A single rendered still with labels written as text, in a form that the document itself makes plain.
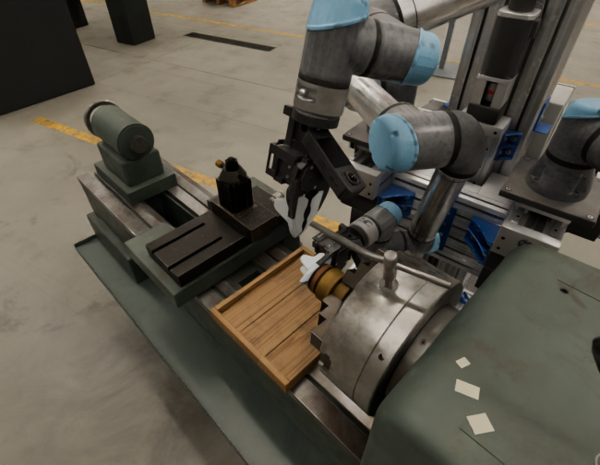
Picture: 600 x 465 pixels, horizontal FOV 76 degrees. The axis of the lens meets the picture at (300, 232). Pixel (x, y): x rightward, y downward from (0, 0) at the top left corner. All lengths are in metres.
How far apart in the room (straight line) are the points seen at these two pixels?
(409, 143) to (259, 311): 0.60
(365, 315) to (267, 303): 0.47
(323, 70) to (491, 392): 0.48
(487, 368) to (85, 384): 1.89
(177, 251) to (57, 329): 1.40
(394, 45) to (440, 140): 0.28
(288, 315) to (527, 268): 0.59
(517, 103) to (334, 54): 0.84
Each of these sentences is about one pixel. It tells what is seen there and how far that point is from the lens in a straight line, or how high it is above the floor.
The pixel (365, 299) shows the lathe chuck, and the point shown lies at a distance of 0.69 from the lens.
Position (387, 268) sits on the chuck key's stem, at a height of 1.29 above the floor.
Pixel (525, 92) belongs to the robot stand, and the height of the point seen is 1.33.
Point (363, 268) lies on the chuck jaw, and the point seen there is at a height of 1.16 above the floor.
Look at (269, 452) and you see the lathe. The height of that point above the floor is 0.54.
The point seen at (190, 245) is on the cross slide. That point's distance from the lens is 1.18.
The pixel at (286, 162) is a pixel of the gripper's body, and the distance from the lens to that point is 0.61.
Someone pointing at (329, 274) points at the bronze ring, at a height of 1.12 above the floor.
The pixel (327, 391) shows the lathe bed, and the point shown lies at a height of 0.85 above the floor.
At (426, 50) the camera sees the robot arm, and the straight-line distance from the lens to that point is 0.61.
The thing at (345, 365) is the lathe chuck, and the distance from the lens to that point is 0.72.
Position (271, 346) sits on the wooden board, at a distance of 1.02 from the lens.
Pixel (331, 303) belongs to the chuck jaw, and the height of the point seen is 1.10.
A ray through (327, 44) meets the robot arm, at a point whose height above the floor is 1.61.
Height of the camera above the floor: 1.76
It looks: 42 degrees down
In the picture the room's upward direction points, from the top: straight up
